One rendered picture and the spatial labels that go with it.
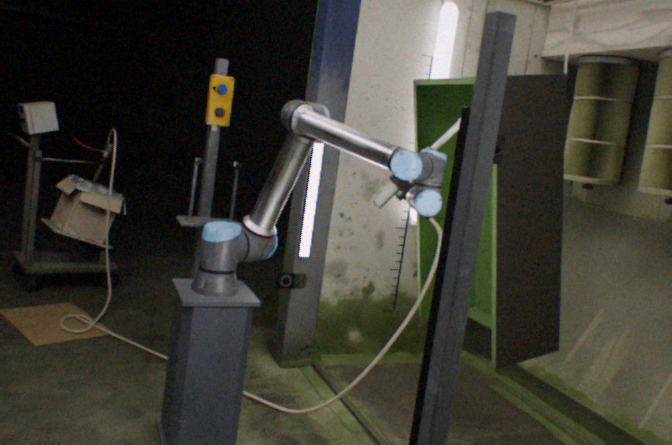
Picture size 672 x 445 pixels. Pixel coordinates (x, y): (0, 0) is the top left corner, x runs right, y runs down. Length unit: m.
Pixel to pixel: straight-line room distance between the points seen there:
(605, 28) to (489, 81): 2.39
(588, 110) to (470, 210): 2.46
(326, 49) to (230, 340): 1.60
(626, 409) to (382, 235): 1.49
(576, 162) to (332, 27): 1.61
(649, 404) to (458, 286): 2.01
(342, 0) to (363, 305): 1.70
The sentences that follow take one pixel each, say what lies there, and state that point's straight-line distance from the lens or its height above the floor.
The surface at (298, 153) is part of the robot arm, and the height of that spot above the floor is 1.24.
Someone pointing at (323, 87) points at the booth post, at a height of 1.57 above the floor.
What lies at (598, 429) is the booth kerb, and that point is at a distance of 3.34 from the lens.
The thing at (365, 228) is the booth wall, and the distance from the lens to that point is 3.39.
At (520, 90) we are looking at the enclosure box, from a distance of 2.44.
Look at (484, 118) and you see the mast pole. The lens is 1.31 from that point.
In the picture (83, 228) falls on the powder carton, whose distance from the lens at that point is 4.50.
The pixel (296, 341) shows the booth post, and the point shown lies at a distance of 3.43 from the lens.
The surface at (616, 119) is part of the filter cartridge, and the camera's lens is 3.73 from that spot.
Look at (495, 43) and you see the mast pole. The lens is 1.33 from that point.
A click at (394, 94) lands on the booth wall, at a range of 3.39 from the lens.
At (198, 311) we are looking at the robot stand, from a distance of 2.37.
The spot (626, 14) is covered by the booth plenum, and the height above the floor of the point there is 2.16.
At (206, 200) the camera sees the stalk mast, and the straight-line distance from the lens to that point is 3.29.
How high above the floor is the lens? 1.34
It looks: 6 degrees down
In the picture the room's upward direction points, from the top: 8 degrees clockwise
